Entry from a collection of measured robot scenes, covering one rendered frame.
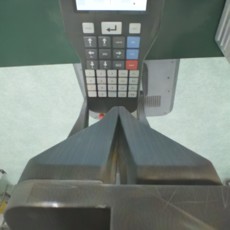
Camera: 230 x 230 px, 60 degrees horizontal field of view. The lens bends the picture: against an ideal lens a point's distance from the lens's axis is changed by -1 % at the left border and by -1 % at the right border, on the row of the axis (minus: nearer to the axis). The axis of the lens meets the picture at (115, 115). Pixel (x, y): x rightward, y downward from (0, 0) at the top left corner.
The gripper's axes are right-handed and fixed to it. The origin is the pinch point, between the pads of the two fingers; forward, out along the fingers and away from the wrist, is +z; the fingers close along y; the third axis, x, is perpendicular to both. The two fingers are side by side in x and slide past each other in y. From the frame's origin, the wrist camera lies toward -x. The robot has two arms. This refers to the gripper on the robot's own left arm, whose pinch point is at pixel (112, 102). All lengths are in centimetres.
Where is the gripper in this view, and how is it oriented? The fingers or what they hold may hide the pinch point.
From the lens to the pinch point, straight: 27.2
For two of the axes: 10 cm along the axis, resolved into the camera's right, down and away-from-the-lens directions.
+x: 0.1, 1.9, 9.8
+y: -10.0, -0.1, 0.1
